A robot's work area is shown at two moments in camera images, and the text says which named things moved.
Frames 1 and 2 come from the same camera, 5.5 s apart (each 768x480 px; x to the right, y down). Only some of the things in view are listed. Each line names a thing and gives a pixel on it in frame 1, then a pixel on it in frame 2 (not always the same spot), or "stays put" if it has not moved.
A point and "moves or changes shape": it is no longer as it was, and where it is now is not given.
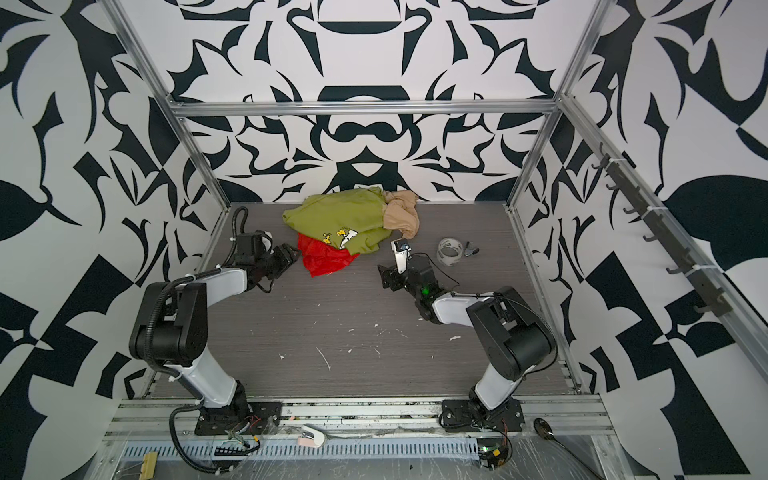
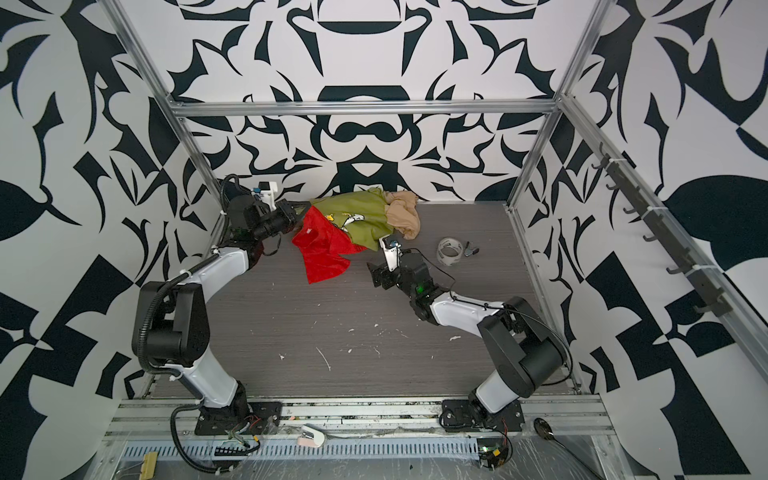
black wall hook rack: [708, 295] stays put
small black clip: [469, 251] stays put
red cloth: [322, 257] moves or changes shape
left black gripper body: [274, 264] -> [285, 219]
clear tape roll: [449, 251] stays put
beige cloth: [401, 213] stays put
